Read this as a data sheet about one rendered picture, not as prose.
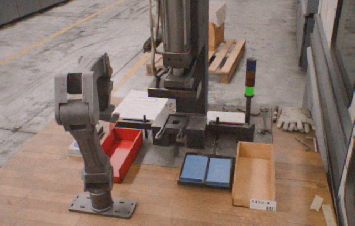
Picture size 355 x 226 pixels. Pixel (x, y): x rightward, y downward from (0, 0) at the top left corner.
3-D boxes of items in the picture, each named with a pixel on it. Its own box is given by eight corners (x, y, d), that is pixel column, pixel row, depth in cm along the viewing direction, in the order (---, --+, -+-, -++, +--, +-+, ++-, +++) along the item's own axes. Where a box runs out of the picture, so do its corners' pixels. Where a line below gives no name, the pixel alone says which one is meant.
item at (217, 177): (206, 187, 112) (206, 180, 110) (210, 158, 125) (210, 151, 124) (228, 189, 111) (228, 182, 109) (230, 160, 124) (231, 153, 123)
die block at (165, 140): (152, 145, 137) (151, 128, 134) (159, 131, 146) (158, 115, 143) (203, 150, 133) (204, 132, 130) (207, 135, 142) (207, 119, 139)
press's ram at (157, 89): (147, 105, 128) (140, 24, 114) (165, 77, 151) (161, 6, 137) (196, 109, 125) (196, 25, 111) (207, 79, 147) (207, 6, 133)
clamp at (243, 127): (207, 140, 139) (207, 118, 134) (208, 136, 142) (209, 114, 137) (246, 144, 136) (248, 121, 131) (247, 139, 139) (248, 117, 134)
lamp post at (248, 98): (239, 129, 146) (243, 60, 132) (239, 121, 151) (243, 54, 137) (254, 130, 144) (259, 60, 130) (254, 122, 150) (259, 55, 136)
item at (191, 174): (179, 184, 114) (179, 176, 112) (187, 155, 127) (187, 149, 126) (201, 186, 113) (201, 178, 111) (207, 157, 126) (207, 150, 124)
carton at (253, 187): (231, 207, 108) (232, 187, 104) (237, 159, 129) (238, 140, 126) (275, 213, 105) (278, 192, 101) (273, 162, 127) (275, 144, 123)
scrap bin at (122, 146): (87, 180, 120) (85, 165, 117) (114, 139, 141) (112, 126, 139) (121, 184, 118) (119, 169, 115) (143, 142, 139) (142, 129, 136)
